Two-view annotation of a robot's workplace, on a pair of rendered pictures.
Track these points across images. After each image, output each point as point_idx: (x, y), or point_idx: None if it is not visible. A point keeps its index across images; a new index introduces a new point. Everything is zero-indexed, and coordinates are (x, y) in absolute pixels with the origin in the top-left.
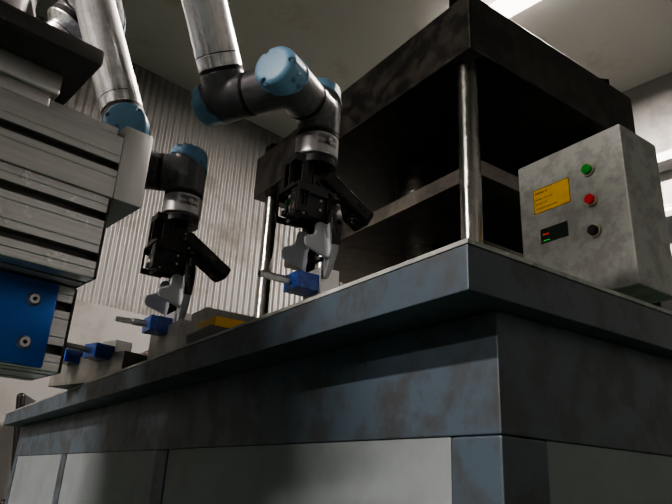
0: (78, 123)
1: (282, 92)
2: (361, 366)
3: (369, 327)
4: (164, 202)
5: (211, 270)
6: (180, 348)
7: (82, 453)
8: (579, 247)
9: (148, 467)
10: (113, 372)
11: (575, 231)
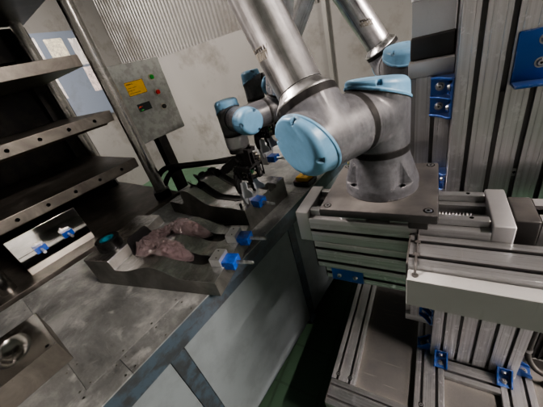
0: None
1: None
2: None
3: None
4: (246, 139)
5: (232, 169)
6: (312, 186)
7: (216, 312)
8: (158, 113)
9: (285, 238)
10: (273, 226)
11: (154, 106)
